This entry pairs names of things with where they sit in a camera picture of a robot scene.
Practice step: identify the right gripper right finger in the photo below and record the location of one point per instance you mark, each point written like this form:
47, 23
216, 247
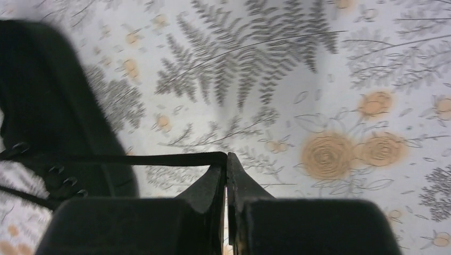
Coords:
260, 223

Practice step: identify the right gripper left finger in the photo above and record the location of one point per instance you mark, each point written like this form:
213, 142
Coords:
190, 223

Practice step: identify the black sneaker with laces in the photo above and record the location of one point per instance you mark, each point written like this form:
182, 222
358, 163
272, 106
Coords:
54, 126

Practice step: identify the floral patterned table mat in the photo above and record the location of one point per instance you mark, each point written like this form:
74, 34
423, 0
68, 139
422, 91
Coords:
318, 98

